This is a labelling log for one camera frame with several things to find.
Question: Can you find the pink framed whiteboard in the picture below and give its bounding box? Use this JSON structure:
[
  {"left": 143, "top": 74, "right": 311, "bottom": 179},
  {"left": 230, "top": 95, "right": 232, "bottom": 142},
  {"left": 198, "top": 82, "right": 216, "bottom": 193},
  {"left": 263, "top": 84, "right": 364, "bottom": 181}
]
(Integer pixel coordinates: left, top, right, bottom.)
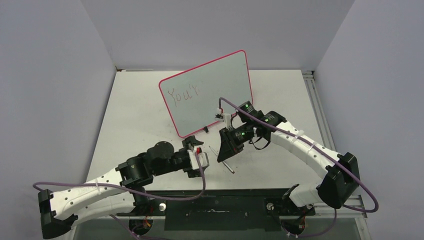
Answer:
[{"left": 158, "top": 50, "right": 253, "bottom": 138}]

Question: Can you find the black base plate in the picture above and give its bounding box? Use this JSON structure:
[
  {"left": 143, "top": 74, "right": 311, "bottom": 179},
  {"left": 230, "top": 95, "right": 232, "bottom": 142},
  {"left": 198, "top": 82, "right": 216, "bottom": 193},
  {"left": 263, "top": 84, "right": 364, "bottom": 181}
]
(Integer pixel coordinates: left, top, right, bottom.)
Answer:
[{"left": 119, "top": 188, "right": 336, "bottom": 238}]

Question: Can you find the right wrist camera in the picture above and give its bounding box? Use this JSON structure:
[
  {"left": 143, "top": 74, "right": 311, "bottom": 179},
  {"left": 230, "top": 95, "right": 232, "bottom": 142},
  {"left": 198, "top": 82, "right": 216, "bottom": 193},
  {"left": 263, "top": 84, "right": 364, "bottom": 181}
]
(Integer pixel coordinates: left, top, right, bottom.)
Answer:
[{"left": 214, "top": 107, "right": 234, "bottom": 130}]

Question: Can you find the aluminium rail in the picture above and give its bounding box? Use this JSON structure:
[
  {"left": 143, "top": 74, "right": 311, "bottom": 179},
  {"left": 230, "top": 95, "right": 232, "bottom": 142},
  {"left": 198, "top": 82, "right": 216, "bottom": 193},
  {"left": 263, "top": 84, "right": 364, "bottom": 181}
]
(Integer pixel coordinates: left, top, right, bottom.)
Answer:
[
  {"left": 63, "top": 195, "right": 371, "bottom": 240},
  {"left": 302, "top": 70, "right": 336, "bottom": 151}
]

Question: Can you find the aluminium front rail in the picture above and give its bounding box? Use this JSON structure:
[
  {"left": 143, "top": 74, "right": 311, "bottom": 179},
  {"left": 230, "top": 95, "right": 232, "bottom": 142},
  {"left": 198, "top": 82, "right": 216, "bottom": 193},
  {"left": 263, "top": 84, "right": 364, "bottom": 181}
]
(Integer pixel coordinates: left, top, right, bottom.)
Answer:
[{"left": 63, "top": 195, "right": 371, "bottom": 240}]

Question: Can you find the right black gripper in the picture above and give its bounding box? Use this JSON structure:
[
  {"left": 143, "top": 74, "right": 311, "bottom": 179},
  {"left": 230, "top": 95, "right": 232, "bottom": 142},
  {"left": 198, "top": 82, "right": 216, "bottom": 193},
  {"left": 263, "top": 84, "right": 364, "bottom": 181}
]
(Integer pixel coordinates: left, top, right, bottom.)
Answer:
[{"left": 218, "top": 120, "right": 255, "bottom": 162}]

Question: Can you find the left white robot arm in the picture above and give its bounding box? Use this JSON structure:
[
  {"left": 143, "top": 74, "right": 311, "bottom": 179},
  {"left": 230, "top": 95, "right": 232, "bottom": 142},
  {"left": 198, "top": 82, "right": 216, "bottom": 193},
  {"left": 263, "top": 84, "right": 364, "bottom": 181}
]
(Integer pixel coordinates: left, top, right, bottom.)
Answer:
[{"left": 37, "top": 136, "right": 209, "bottom": 240}]

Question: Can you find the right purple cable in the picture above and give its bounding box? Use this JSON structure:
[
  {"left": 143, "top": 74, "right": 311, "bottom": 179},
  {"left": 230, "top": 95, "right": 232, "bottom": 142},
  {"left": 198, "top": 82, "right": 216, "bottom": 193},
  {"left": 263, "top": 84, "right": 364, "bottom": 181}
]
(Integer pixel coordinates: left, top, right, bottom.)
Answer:
[{"left": 219, "top": 97, "right": 380, "bottom": 239}]

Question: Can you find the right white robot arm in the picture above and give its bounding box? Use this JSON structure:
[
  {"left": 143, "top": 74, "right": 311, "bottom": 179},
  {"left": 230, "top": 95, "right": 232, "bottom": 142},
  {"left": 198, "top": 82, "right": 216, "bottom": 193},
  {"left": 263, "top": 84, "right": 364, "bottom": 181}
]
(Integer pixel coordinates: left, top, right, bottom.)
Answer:
[{"left": 215, "top": 101, "right": 360, "bottom": 214}]

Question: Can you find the white whiteboard marker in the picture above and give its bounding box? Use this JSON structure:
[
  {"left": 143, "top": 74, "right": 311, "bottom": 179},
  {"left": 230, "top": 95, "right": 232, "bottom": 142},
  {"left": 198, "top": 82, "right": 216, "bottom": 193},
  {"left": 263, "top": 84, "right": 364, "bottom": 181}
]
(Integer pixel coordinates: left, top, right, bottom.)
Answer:
[{"left": 208, "top": 145, "right": 236, "bottom": 175}]

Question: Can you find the aluminium right rail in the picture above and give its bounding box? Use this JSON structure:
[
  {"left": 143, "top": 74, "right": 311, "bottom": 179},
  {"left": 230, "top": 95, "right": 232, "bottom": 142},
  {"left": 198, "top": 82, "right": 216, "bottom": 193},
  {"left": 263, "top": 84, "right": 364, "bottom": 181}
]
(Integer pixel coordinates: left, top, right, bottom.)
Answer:
[{"left": 302, "top": 70, "right": 336, "bottom": 151}]

